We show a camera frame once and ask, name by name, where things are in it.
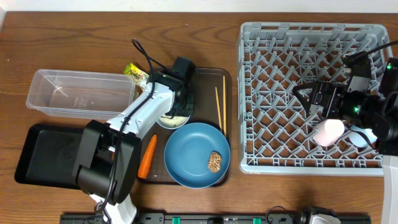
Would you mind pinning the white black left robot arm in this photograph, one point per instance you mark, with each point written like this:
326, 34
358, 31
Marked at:
108, 156

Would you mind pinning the dark brown tray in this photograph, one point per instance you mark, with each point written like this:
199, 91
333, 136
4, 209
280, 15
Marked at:
205, 111

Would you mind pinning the yellow crumpled snack wrapper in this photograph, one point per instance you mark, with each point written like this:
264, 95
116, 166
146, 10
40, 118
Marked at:
139, 77

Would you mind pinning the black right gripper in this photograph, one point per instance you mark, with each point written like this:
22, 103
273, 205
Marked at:
334, 93

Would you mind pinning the black waste bin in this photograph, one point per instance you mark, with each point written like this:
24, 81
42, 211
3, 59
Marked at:
69, 158

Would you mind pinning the black rail with green clips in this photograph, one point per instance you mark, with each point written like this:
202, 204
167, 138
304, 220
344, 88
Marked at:
273, 215

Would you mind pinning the clear plastic bin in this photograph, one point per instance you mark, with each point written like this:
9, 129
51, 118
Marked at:
83, 95

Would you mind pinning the wooden chopstick left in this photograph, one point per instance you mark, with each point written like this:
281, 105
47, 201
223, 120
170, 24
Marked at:
218, 109

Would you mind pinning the light blue rice bowl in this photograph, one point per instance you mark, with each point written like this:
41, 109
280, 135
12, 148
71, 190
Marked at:
172, 122

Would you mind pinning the grey dishwasher rack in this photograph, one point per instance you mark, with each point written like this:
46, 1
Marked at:
275, 133

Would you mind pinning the orange carrot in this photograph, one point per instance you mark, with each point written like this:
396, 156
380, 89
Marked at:
147, 158

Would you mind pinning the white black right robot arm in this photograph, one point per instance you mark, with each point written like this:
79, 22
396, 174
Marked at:
353, 103

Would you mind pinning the brown food lump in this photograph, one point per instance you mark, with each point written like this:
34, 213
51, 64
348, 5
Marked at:
214, 162

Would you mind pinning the light blue cup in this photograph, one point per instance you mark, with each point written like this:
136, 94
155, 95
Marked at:
361, 137

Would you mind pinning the large blue plate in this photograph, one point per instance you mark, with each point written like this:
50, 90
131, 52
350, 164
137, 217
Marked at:
188, 151

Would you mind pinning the pink cup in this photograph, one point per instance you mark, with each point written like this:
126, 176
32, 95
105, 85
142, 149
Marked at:
328, 131

